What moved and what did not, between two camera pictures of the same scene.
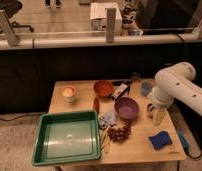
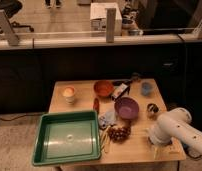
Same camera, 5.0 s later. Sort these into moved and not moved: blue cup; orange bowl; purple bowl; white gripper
Moved: white gripper
Not moved: purple bowl; blue cup; orange bowl
